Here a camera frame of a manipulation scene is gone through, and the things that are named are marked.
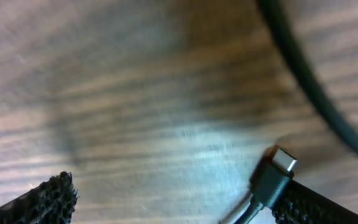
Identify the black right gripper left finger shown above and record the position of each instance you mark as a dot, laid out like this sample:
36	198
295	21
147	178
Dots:
51	202

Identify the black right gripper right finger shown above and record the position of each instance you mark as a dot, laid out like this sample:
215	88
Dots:
301	205

